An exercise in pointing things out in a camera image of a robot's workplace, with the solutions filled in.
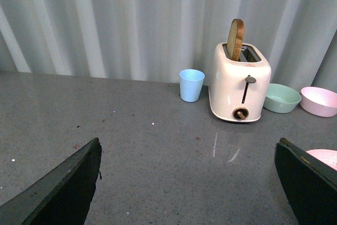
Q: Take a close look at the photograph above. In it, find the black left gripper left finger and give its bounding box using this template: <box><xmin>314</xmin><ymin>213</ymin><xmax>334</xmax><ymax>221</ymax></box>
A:
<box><xmin>1</xmin><ymin>138</ymin><xmax>102</xmax><ymax>224</ymax></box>

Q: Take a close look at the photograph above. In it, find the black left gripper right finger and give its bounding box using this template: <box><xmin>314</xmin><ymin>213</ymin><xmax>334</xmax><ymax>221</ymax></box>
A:
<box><xmin>274</xmin><ymin>138</ymin><xmax>336</xmax><ymax>224</ymax></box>

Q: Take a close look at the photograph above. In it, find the pink plate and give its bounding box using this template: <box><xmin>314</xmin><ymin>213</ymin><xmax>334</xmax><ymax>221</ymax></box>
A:
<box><xmin>307</xmin><ymin>149</ymin><xmax>337</xmax><ymax>170</ymax></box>

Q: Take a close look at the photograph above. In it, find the pink bowl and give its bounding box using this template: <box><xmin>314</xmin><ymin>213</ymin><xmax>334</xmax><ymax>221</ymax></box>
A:
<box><xmin>300</xmin><ymin>86</ymin><xmax>336</xmax><ymax>118</ymax></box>

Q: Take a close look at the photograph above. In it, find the green bowl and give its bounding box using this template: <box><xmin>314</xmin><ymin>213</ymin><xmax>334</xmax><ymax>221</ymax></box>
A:
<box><xmin>263</xmin><ymin>83</ymin><xmax>302</xmax><ymax>114</ymax></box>

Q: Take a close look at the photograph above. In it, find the cream toaster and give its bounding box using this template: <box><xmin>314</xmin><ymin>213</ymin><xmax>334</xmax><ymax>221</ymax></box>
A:
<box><xmin>208</xmin><ymin>42</ymin><xmax>272</xmax><ymax>124</ymax></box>

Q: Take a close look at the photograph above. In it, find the light blue cup behind toaster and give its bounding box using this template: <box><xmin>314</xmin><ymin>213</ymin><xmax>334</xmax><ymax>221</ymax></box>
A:
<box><xmin>179</xmin><ymin>69</ymin><xmax>205</xmax><ymax>102</ymax></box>

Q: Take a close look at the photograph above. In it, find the bread slice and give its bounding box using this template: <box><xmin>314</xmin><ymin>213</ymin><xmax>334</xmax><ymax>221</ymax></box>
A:
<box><xmin>226</xmin><ymin>18</ymin><xmax>245</xmax><ymax>61</ymax></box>

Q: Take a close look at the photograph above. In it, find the grey curtain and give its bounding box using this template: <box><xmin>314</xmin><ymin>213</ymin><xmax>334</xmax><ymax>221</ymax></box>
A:
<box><xmin>1</xmin><ymin>0</ymin><xmax>336</xmax><ymax>91</ymax></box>

